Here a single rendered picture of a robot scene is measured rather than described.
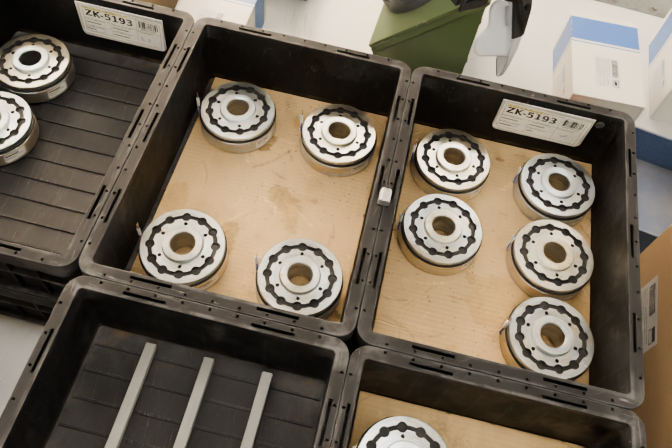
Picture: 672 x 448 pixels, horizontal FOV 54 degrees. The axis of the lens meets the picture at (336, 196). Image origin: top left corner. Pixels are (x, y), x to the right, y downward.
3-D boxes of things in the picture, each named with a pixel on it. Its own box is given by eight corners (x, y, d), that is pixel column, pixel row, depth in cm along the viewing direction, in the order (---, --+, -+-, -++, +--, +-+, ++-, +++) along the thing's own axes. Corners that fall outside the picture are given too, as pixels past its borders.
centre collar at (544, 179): (542, 164, 91) (543, 162, 90) (577, 175, 90) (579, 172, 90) (537, 193, 88) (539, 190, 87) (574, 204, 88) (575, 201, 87)
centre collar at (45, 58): (20, 45, 94) (18, 42, 93) (55, 50, 94) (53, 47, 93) (6, 70, 91) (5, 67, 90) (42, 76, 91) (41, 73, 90)
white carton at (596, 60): (552, 47, 126) (570, 10, 119) (614, 59, 126) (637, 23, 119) (552, 127, 116) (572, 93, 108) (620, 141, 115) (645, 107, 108)
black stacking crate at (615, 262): (399, 120, 99) (414, 67, 90) (596, 166, 98) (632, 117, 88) (343, 375, 78) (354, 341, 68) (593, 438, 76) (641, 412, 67)
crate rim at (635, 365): (410, 75, 91) (414, 63, 89) (627, 125, 90) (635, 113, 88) (351, 348, 70) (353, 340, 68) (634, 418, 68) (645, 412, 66)
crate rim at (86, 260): (199, 27, 92) (198, 14, 90) (410, 75, 91) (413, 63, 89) (77, 280, 71) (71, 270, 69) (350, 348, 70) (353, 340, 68)
